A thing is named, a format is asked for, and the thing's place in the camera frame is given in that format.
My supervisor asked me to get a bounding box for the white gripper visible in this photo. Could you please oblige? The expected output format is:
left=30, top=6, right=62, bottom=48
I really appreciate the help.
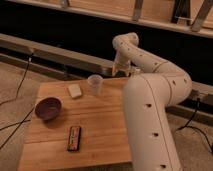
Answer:
left=112, top=56, right=130, bottom=76

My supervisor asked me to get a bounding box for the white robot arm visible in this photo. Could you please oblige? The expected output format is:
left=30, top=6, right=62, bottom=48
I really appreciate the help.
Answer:
left=112, top=33, right=192, bottom=171

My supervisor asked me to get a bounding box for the clear plastic cup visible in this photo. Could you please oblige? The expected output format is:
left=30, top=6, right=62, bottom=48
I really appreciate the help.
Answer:
left=87, top=74, right=103, bottom=96

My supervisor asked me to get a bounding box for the wooden board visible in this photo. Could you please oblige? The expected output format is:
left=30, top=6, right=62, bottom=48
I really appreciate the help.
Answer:
left=18, top=78, right=131, bottom=171

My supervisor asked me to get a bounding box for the purple bowl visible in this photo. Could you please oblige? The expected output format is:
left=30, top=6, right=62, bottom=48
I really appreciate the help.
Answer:
left=35, top=97, right=62, bottom=121

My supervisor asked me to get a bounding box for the wooden shelf rail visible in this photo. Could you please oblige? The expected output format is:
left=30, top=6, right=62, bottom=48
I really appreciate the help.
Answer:
left=5, top=0, right=213, bottom=39

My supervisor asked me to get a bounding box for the black cable right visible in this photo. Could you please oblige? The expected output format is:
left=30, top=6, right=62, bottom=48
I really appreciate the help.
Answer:
left=176, top=97, right=213, bottom=156

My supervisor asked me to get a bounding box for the black cable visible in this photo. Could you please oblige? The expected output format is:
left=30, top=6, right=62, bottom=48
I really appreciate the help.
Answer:
left=176, top=97, right=213, bottom=156
left=0, top=49, right=35, bottom=150

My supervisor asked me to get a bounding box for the black cable left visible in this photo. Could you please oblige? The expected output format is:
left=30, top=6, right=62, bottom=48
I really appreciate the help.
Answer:
left=0, top=49, right=35, bottom=150

